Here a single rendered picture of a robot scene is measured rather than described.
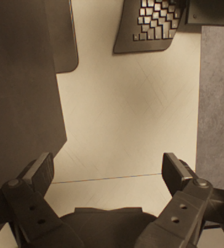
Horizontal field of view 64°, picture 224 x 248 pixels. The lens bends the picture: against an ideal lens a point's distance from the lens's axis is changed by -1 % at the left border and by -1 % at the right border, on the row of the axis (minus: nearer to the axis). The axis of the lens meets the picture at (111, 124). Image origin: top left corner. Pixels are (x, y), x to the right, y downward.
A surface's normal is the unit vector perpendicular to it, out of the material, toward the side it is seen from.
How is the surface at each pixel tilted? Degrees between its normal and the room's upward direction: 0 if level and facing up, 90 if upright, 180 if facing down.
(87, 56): 0
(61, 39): 0
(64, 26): 0
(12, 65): 86
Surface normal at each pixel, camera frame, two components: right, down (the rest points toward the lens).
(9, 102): 0.99, -0.07
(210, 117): 0.02, 0.29
